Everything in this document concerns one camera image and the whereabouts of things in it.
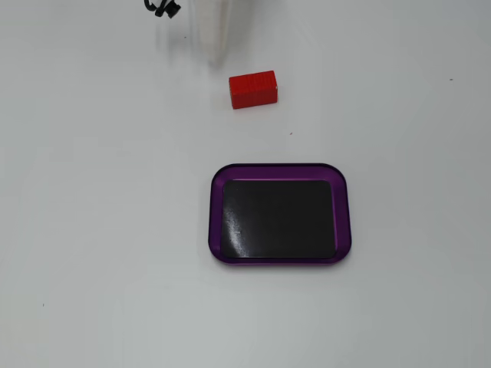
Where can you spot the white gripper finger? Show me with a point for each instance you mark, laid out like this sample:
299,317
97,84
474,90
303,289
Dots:
209,30

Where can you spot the red rectangular block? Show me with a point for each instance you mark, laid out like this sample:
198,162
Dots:
254,89

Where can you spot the purple tray with black bottom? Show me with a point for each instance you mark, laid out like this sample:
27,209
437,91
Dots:
279,222

